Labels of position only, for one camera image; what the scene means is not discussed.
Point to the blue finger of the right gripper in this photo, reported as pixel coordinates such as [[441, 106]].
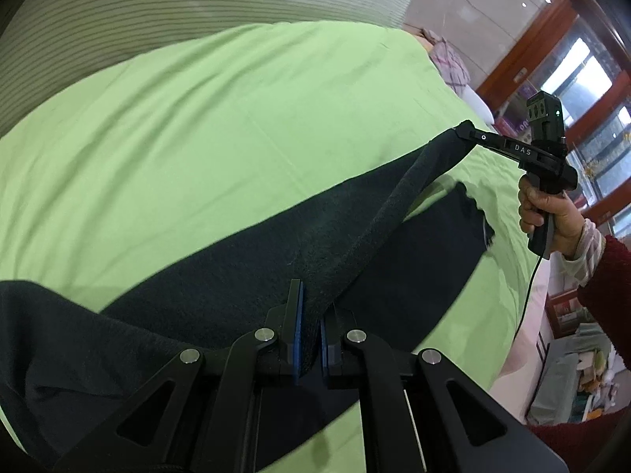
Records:
[[467, 132]]

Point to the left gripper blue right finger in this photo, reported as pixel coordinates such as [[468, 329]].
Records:
[[401, 422]]

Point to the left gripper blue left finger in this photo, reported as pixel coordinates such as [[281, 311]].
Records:
[[251, 423]]

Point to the black pants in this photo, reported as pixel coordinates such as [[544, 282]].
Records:
[[113, 391]]

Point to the red sleeve forearm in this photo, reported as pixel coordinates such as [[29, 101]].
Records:
[[601, 266]]

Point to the right hand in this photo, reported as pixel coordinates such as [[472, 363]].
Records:
[[568, 221]]

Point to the plaid cloth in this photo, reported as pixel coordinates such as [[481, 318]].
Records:
[[447, 61]]

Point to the wooden framed glass door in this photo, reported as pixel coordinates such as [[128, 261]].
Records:
[[572, 51]]

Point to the cluttered low shelf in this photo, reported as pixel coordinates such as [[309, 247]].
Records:
[[582, 377]]

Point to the green bed sheet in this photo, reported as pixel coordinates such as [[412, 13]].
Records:
[[139, 165]]

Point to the striped white headboard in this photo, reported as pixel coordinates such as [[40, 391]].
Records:
[[47, 45]]

